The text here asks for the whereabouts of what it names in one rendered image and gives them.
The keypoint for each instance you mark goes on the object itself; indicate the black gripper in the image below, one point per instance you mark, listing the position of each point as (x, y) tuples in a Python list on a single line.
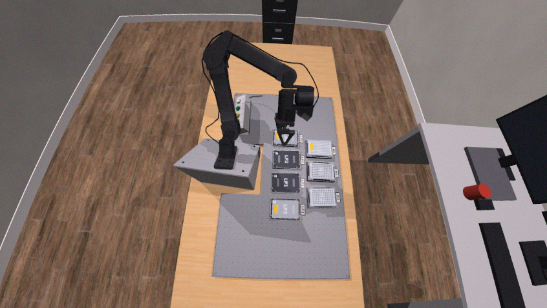
[(281, 123)]

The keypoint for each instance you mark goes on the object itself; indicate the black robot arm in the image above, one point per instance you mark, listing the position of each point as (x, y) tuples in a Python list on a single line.
[(214, 57)]

